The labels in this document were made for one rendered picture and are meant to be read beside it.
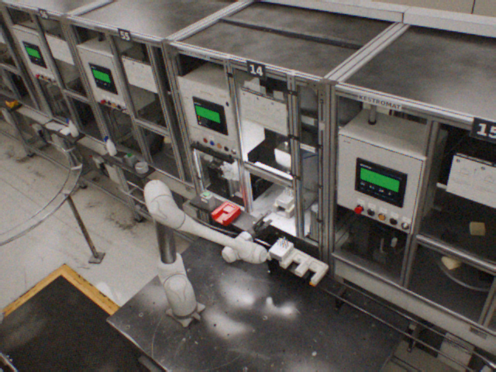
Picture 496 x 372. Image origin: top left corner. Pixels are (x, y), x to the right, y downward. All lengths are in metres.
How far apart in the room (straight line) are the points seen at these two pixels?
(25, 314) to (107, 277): 0.69
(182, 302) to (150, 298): 0.37
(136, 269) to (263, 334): 1.77
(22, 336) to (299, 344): 2.33
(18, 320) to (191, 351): 1.92
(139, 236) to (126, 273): 0.45
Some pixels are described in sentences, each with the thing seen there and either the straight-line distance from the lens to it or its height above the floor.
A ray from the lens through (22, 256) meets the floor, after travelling 4.84.
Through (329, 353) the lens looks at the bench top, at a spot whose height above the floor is 0.68.
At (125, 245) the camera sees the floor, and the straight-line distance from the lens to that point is 4.45.
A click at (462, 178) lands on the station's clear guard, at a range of 2.09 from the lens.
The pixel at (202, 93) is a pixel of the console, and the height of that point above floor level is 1.77.
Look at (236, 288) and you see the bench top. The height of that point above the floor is 0.68.
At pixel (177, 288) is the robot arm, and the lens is 2.70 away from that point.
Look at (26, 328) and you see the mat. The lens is 4.21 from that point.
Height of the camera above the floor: 3.02
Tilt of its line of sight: 39 degrees down
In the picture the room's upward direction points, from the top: 8 degrees counter-clockwise
